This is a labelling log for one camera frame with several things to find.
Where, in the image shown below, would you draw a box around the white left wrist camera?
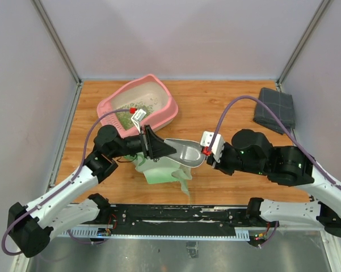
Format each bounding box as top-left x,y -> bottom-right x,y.
129,108 -> 147,133

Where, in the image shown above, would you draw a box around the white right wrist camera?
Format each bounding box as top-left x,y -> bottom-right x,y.
200,131 -> 225,163

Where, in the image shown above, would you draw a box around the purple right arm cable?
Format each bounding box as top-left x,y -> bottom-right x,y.
211,96 -> 341,247

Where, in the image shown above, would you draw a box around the folded dark grey cloth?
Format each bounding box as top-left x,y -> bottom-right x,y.
253,88 -> 296,135

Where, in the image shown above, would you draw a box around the green cat litter pellets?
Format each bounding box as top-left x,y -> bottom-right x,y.
115,96 -> 159,131

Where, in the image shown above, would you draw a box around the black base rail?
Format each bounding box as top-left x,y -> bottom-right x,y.
88,204 -> 275,233

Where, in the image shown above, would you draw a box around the grey slotted cable duct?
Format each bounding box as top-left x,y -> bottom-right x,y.
59,226 -> 250,241

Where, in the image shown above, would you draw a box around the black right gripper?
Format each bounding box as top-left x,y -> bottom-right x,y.
207,142 -> 268,176

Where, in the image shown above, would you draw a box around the green cat litter bag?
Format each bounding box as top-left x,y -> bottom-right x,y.
124,153 -> 192,197

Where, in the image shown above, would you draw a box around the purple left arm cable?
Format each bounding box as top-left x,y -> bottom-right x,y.
1,108 -> 131,256

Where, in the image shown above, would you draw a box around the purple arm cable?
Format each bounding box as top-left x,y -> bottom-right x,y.
1,108 -> 131,256
211,96 -> 341,247

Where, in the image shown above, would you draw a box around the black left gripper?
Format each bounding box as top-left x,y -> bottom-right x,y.
110,125 -> 177,159

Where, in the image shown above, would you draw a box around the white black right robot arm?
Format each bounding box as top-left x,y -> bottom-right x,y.
201,129 -> 341,238

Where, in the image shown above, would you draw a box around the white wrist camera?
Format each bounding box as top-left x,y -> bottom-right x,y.
129,108 -> 147,133
200,131 -> 225,163

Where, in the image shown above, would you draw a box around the grey metal scoop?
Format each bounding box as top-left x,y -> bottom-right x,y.
164,138 -> 206,168

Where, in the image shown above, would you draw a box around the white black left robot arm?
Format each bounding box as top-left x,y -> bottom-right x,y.
1,125 -> 176,258

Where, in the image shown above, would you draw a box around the pink litter box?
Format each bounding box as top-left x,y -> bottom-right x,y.
96,74 -> 179,131

